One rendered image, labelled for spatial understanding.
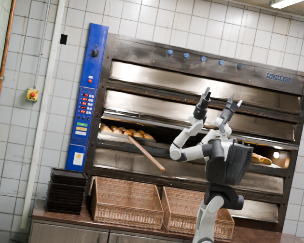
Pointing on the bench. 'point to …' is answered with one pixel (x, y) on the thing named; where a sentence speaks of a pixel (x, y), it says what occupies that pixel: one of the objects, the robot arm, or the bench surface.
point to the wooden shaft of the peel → (147, 155)
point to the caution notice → (78, 158)
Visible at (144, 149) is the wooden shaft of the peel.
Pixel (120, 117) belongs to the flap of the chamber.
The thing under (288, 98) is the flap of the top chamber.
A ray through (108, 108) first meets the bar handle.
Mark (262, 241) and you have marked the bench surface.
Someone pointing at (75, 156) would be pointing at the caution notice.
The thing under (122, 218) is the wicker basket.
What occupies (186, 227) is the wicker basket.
